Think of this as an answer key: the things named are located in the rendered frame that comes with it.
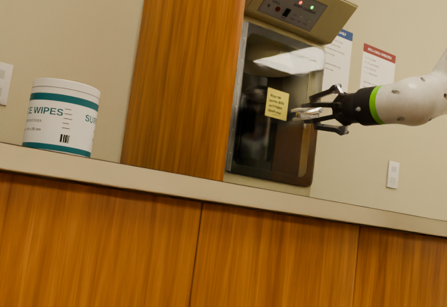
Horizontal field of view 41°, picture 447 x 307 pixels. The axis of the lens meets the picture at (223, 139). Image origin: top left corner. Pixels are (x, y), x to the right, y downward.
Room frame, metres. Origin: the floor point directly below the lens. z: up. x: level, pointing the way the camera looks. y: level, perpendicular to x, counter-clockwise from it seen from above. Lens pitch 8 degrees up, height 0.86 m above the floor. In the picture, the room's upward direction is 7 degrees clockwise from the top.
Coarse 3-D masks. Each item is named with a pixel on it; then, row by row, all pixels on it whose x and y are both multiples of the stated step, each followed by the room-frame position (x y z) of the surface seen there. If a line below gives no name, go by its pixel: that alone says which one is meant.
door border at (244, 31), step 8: (248, 24) 1.50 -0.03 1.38; (240, 48) 1.49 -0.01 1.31; (240, 56) 1.49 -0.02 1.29; (240, 64) 1.49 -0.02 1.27; (240, 72) 1.50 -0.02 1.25; (240, 80) 1.50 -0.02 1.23; (240, 88) 1.50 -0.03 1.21; (232, 112) 1.49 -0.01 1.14; (232, 120) 1.49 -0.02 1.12; (232, 128) 1.49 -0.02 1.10; (232, 136) 1.50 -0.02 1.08; (232, 144) 1.50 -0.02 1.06; (232, 152) 1.50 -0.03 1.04
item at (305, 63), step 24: (264, 48) 1.54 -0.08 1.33; (288, 48) 1.58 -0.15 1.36; (312, 48) 1.63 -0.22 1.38; (264, 72) 1.54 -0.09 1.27; (288, 72) 1.59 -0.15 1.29; (312, 72) 1.64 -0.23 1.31; (240, 96) 1.50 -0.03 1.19; (264, 96) 1.55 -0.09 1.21; (240, 120) 1.51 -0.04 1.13; (264, 120) 1.55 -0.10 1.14; (288, 120) 1.60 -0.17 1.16; (240, 144) 1.51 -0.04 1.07; (264, 144) 1.56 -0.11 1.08; (288, 144) 1.61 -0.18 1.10; (312, 144) 1.66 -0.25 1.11; (240, 168) 1.52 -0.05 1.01; (264, 168) 1.56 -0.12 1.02; (288, 168) 1.61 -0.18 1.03; (312, 168) 1.66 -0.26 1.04
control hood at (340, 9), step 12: (252, 0) 1.46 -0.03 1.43; (324, 0) 1.53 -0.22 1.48; (336, 0) 1.54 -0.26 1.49; (348, 0) 1.56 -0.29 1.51; (252, 12) 1.49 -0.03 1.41; (324, 12) 1.56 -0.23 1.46; (336, 12) 1.57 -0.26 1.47; (348, 12) 1.59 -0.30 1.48; (276, 24) 1.55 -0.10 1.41; (288, 24) 1.55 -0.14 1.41; (324, 24) 1.59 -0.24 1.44; (336, 24) 1.61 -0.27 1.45; (312, 36) 1.62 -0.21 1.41; (324, 36) 1.63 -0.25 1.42; (336, 36) 1.64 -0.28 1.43
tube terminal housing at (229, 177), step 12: (264, 24) 1.55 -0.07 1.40; (288, 36) 1.60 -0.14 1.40; (300, 36) 1.62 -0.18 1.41; (324, 48) 1.68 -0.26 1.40; (228, 180) 1.51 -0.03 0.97; (240, 180) 1.54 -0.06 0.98; (252, 180) 1.56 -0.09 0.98; (264, 180) 1.58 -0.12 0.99; (288, 192) 1.63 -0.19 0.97; (300, 192) 1.66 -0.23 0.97
